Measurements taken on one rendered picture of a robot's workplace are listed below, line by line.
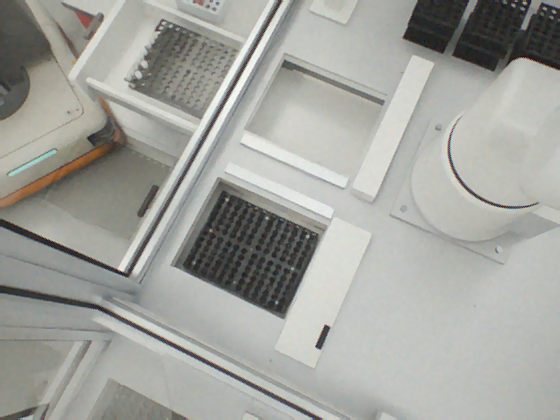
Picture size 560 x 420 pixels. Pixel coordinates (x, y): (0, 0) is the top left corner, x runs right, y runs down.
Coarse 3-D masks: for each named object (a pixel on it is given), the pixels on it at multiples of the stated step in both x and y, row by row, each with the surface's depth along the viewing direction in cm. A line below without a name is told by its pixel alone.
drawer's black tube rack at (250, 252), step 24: (240, 216) 101; (264, 216) 98; (216, 240) 97; (240, 240) 100; (264, 240) 97; (288, 240) 97; (312, 240) 97; (216, 264) 96; (240, 264) 99; (264, 264) 95; (288, 264) 95; (240, 288) 98; (264, 288) 94; (288, 288) 97
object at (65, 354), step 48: (0, 336) 32; (48, 336) 38; (96, 336) 49; (144, 336) 67; (0, 384) 23; (48, 384) 27; (96, 384) 31; (144, 384) 38; (192, 384) 48; (240, 384) 66
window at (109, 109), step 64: (0, 0) 37; (64, 0) 43; (128, 0) 52; (192, 0) 65; (256, 0) 88; (0, 64) 40; (64, 64) 47; (128, 64) 57; (192, 64) 74; (0, 128) 43; (64, 128) 51; (128, 128) 64; (192, 128) 85; (0, 192) 46; (64, 192) 56; (128, 192) 72; (128, 256) 83
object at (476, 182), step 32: (512, 64) 64; (480, 96) 71; (512, 96) 61; (544, 96) 60; (448, 128) 79; (480, 128) 65; (512, 128) 62; (544, 128) 44; (416, 160) 93; (448, 160) 77; (480, 160) 68; (512, 160) 65; (544, 160) 40; (416, 192) 91; (448, 192) 79; (480, 192) 73; (512, 192) 70; (544, 192) 40; (416, 224) 91; (448, 224) 88; (480, 224) 82; (512, 224) 88; (544, 224) 82
